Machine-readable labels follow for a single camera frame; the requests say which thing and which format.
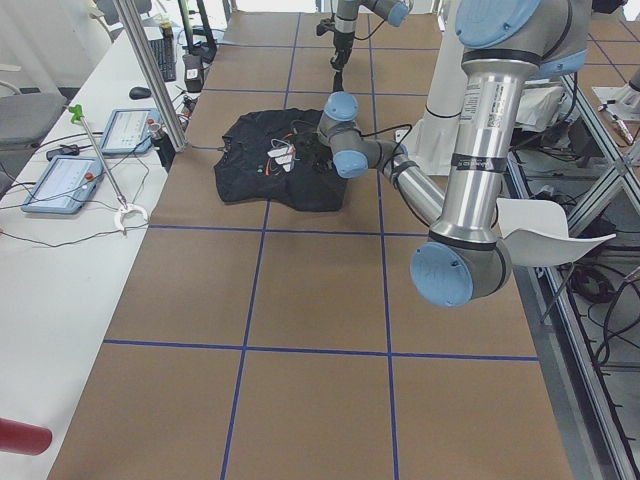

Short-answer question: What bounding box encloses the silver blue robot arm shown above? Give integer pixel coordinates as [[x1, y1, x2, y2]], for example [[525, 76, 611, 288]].
[[317, 1, 592, 307], [316, 0, 413, 92]]

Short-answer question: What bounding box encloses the red cylinder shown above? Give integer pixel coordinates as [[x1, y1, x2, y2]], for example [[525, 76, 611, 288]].
[[0, 418, 52, 456]]

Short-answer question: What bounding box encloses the grabber stick white claw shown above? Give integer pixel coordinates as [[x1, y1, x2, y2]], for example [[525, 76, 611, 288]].
[[67, 104, 148, 236]]

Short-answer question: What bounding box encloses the grey office chair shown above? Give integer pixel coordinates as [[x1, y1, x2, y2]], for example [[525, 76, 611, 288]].
[[1, 93, 67, 150]]

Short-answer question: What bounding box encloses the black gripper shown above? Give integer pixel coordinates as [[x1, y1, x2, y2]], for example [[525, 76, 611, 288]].
[[330, 31, 354, 93], [292, 131, 332, 169]]

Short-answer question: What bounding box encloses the near blue teach pendant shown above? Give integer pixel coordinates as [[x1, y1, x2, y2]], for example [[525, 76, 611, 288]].
[[21, 156, 103, 215]]

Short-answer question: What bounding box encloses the far blue teach pendant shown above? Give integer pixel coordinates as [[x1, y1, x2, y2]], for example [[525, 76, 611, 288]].
[[100, 108, 160, 156]]

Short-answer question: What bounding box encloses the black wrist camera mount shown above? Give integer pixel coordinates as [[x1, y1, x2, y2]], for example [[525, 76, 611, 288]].
[[316, 18, 335, 36]]

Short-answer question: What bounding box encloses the white plastic chair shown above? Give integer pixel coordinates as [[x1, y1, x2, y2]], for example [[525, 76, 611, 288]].
[[497, 198, 615, 267]]

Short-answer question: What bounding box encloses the black computer mouse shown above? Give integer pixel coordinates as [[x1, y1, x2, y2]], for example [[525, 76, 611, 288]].
[[128, 86, 152, 100]]

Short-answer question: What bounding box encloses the aluminium frame post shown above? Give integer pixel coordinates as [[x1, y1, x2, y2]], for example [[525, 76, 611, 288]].
[[114, 0, 187, 152]]

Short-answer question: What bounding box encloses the blue teach pendant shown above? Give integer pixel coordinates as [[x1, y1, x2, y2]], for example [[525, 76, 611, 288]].
[[21, 156, 103, 215], [100, 108, 160, 156]]

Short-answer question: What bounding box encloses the black graphic t-shirt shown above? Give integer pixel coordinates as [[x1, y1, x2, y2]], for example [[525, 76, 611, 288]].
[[214, 108, 347, 212]]

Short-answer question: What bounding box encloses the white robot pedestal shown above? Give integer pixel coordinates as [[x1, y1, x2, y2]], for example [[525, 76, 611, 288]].
[[413, 1, 467, 175]]

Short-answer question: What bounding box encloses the black keyboard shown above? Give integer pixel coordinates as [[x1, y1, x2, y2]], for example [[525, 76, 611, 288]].
[[148, 38, 176, 82]]

